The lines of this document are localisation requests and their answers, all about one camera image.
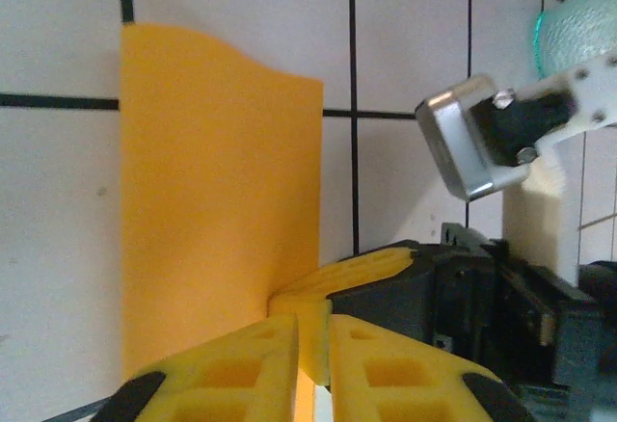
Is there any teal textured plastic cup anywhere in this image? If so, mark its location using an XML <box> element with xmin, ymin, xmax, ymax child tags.
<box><xmin>533</xmin><ymin>0</ymin><xmax>617</xmax><ymax>79</ymax></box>

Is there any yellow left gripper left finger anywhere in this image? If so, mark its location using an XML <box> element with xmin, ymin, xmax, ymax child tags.
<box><xmin>98</xmin><ymin>313</ymin><xmax>303</xmax><ymax>422</ymax></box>

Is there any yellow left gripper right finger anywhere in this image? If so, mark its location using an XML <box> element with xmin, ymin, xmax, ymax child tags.
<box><xmin>327</xmin><ymin>314</ymin><xmax>536</xmax><ymax>422</ymax></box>

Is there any orange paper sheet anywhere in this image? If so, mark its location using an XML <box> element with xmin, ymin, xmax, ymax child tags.
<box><xmin>119</xmin><ymin>21</ymin><xmax>324</xmax><ymax>422</ymax></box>

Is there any white right camera mount bracket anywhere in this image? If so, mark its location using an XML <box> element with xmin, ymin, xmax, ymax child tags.
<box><xmin>500</xmin><ymin>53</ymin><xmax>617</xmax><ymax>283</ymax></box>

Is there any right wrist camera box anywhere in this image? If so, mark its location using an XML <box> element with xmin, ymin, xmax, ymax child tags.
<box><xmin>415</xmin><ymin>73</ymin><xmax>577</xmax><ymax>201</ymax></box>

